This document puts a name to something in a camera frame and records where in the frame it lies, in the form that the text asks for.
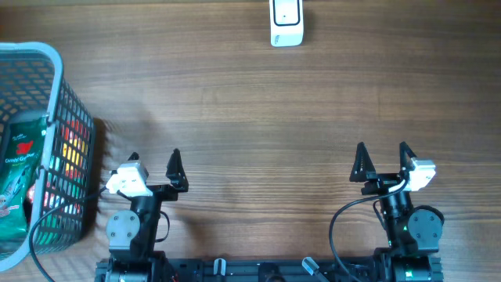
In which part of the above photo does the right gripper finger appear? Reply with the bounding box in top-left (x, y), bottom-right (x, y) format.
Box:
top-left (399, 142), bottom-right (416, 170)
top-left (349, 142), bottom-right (377, 183)

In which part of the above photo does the green 3M gloves package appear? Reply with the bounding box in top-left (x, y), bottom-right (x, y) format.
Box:
top-left (1, 117), bottom-right (46, 241)

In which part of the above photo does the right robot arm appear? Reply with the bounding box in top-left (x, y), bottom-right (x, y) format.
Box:
top-left (350, 142), bottom-right (445, 282)

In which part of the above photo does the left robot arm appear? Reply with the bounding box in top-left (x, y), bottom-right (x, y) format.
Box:
top-left (95, 149), bottom-right (189, 281)

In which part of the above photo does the white barcode scanner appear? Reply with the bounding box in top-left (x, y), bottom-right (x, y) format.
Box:
top-left (269, 0), bottom-right (305, 48)

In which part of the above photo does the grey plastic mesh basket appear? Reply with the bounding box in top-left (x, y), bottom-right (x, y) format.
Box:
top-left (1, 42), bottom-right (96, 271)

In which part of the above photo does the right camera black cable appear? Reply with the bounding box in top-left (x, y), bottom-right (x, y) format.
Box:
top-left (328, 178), bottom-right (410, 282)

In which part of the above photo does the camera black cable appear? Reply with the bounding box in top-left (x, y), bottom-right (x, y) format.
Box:
top-left (328, 178), bottom-right (410, 282)
top-left (28, 186), bottom-right (109, 282)

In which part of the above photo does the left camera black cable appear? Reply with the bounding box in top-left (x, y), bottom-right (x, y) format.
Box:
top-left (28, 186), bottom-right (109, 282)

